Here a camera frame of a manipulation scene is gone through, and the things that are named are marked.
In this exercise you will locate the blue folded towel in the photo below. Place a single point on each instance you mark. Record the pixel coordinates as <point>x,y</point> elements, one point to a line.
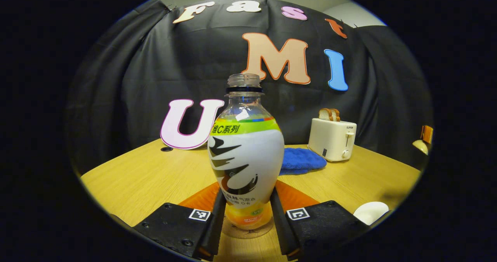
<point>301,161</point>

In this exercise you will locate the cream toaster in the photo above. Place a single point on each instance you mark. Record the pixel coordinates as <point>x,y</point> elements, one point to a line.
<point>328,139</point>

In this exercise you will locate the black backdrop cloth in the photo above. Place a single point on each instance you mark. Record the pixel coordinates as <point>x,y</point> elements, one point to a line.
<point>136,79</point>

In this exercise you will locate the round cork coaster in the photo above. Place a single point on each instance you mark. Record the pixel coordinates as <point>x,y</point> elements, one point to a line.
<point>248,235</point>

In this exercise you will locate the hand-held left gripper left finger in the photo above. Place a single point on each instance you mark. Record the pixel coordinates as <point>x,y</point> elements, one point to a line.
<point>214,235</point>

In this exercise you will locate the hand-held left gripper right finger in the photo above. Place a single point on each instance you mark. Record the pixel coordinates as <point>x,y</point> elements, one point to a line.
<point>281,231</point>

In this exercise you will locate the clear water bottle white label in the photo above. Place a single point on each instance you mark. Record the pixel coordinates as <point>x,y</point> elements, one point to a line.
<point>248,157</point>

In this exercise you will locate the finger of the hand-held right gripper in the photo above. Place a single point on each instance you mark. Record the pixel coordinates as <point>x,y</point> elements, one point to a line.
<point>427,134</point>

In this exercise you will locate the bread slice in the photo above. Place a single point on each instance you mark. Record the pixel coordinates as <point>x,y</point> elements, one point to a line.
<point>337,115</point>
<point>325,114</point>

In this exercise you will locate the beige teacup lid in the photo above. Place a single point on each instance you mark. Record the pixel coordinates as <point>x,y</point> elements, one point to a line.
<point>420,147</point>

